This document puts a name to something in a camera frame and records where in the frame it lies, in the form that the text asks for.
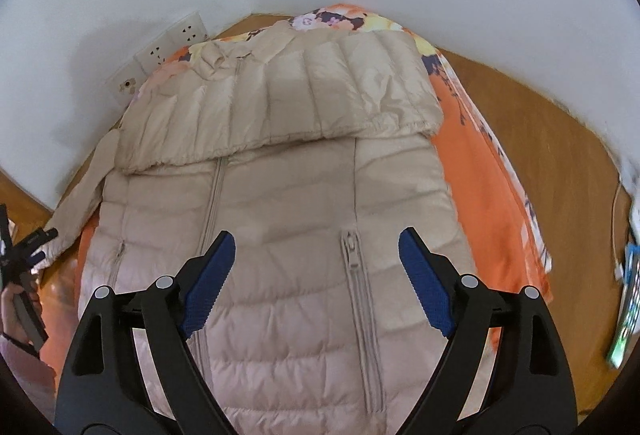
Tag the person's left forearm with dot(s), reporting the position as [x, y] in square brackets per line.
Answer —
[25, 375]

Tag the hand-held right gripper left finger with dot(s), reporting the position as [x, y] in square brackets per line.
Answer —
[210, 285]

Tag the white wall power socket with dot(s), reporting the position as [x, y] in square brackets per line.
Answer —
[189, 30]
[154, 56]

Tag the person's left hand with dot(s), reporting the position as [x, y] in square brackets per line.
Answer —
[7, 315]

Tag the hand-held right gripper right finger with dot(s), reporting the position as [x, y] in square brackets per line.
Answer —
[425, 280]

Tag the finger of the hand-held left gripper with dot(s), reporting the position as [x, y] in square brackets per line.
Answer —
[5, 235]
[42, 237]

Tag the beige quilt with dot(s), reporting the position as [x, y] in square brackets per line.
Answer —
[300, 195]

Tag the colourful printed packet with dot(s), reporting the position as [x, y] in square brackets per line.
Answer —
[627, 310]

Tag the wall plate with round jack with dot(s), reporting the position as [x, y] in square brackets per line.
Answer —
[127, 86]

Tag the orange floral cloth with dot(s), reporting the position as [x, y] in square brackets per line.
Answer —
[480, 195]

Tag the wooden furniture panel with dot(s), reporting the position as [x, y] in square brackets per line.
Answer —
[22, 195]

